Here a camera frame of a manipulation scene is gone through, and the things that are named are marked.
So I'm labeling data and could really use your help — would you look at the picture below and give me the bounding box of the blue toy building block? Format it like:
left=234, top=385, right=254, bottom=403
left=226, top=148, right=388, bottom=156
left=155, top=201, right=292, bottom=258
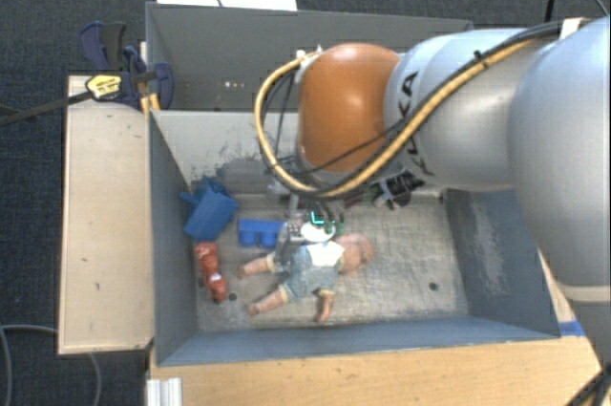
left=236, top=218, right=288, bottom=249

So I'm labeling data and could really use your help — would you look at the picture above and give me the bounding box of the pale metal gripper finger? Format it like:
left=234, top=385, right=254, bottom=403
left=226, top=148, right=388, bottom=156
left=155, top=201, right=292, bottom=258
left=280, top=223, right=307, bottom=254
left=273, top=246, right=295, bottom=275

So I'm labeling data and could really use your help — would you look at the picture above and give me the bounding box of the doll in blue overalls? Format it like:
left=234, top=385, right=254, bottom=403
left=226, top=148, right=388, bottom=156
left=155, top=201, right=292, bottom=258
left=236, top=231, right=375, bottom=325

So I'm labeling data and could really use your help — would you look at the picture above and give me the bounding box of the black cylinder on white bracket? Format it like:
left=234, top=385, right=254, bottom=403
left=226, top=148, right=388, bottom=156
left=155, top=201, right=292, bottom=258
left=370, top=171, right=427, bottom=212

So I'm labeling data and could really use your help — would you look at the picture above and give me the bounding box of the pale wood board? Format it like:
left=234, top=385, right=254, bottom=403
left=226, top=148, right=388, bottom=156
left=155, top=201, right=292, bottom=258
left=57, top=75, right=157, bottom=355

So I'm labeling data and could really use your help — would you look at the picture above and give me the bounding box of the blue plastic toy scoop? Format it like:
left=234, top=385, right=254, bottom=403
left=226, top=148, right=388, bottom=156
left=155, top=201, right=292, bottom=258
left=179, top=176, right=241, bottom=253

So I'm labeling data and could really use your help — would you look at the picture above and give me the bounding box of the red-brown toy animal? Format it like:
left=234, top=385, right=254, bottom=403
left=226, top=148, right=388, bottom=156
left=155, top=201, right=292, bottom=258
left=192, top=241, right=229, bottom=305

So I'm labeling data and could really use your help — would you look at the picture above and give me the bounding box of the grey metal bin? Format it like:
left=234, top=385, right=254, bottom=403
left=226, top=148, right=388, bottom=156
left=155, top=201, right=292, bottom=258
left=144, top=1, right=562, bottom=368

